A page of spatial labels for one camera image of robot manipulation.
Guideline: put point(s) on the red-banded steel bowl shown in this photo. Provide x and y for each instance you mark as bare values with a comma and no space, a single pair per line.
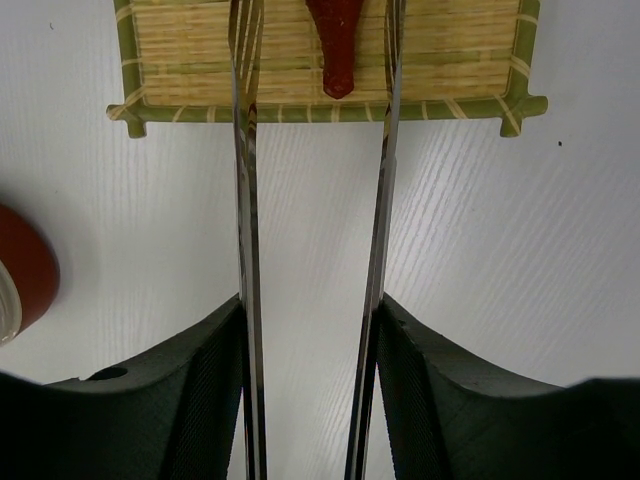
30,276

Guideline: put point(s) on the steel serving tongs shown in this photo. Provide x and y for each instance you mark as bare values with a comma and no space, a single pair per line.
245,31

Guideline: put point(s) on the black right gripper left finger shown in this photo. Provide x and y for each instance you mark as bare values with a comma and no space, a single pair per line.
167,413

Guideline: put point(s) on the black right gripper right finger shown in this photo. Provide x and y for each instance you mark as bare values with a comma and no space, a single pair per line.
453,415

